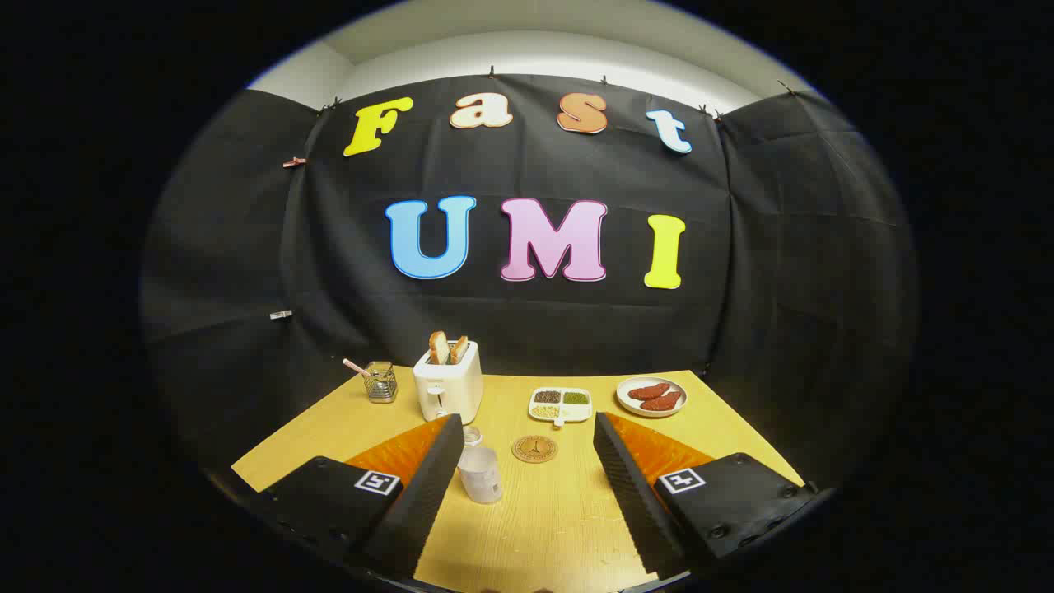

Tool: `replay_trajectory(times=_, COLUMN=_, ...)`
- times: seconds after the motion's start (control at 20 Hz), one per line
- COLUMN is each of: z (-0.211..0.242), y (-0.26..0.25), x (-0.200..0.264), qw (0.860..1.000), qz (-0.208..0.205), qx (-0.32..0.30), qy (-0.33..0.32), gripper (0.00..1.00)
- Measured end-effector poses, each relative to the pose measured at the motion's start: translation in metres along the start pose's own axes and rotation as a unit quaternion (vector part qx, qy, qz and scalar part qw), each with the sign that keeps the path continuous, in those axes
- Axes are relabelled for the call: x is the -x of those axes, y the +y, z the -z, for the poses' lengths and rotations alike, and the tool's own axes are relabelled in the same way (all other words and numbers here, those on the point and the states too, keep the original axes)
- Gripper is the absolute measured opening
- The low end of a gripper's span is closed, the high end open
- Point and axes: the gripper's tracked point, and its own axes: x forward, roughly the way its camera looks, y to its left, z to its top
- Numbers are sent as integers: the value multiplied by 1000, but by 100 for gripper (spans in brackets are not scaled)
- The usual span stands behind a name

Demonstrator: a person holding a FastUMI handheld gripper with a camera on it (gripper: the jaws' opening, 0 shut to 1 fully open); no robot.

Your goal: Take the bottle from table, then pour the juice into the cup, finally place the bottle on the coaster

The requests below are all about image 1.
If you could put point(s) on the toast bread slice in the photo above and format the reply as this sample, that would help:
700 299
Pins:
439 348
459 349

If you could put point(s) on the striped straw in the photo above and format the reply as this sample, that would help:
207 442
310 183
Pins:
356 366

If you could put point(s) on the white toaster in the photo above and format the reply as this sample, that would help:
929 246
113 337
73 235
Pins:
449 391

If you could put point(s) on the white divided grain dish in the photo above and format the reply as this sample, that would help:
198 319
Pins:
560 405

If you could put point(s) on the wooden table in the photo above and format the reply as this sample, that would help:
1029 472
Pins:
543 527

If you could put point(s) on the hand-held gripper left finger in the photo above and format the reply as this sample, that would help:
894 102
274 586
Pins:
428 494

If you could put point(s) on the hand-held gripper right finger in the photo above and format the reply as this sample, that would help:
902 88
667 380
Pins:
630 502

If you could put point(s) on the round brown coaster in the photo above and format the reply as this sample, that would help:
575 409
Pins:
534 449

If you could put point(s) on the round white plate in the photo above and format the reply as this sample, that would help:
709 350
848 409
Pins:
630 402

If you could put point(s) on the clear plastic juice bottle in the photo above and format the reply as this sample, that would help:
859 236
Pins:
480 473

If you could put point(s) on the red meat piece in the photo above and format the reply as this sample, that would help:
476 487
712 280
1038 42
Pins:
662 402
649 391

